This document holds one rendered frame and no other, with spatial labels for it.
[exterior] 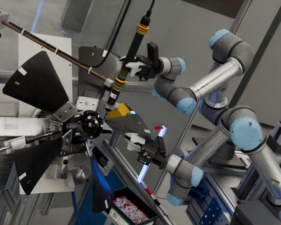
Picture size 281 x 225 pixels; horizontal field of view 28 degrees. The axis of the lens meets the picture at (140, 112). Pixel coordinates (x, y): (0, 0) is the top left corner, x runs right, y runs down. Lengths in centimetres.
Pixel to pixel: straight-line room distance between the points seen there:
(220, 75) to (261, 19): 277
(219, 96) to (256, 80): 326
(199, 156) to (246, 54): 51
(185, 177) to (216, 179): 60
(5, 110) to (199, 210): 117
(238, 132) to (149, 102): 139
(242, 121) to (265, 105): 410
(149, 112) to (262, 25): 201
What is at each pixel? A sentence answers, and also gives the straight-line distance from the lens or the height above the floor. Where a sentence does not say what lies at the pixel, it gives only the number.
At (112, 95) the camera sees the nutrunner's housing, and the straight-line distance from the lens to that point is 226.
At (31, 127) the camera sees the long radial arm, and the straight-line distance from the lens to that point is 229.
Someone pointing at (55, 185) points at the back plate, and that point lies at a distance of 247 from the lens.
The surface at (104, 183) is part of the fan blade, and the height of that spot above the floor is 99.
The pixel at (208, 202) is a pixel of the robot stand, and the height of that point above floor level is 85.
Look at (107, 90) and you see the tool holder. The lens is 226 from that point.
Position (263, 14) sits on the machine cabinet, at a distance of 519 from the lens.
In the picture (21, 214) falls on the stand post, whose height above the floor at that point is 63.
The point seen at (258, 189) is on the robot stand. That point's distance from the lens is 277.
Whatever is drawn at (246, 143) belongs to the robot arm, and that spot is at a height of 143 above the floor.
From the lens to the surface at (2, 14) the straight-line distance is 245.
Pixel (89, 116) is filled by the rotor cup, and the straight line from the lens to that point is 224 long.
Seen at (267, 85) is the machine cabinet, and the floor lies 49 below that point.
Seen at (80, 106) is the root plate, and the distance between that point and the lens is 232.
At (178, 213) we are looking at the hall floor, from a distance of 425.
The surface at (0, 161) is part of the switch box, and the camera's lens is 261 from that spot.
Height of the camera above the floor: 228
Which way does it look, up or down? 25 degrees down
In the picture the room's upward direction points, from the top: 24 degrees clockwise
